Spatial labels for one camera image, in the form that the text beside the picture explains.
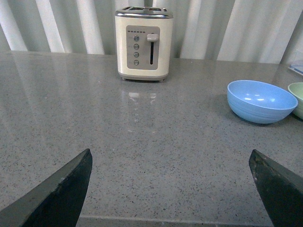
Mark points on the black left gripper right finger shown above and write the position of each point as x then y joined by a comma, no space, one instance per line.
280,189

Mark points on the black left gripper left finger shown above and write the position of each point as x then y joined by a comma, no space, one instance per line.
55,202

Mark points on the blue plastic bowl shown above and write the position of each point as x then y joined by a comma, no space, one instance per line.
259,102

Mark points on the green plastic bowl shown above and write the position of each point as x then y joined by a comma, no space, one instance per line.
296,89

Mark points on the white pleated curtain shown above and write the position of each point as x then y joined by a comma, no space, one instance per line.
265,31

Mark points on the cream two-slot toaster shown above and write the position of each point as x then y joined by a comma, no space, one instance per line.
143,42

